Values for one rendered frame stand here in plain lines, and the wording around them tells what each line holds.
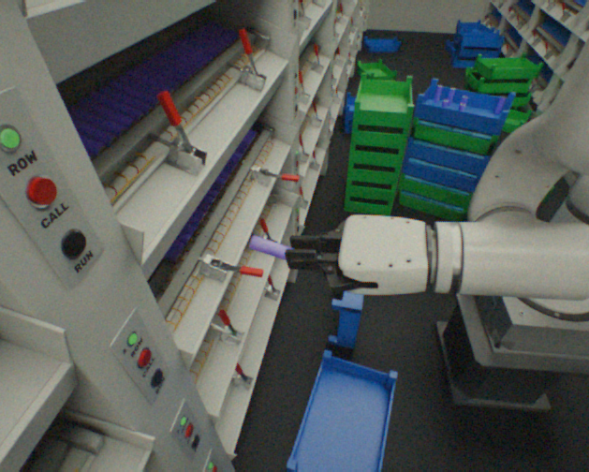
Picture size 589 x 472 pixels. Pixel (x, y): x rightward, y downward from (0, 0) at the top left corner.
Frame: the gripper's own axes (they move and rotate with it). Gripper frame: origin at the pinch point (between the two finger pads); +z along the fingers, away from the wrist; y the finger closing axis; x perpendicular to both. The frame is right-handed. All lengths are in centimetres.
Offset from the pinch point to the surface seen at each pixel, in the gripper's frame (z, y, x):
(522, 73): -79, -203, 50
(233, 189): 18.5, -20.1, 3.6
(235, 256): 14.9, -7.1, 8.4
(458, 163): -34, -95, 44
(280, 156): 15.3, -40.4, 8.2
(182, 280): 18.2, 2.8, 3.7
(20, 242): 9.5, 20.8, -20.6
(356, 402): -2, -10, 65
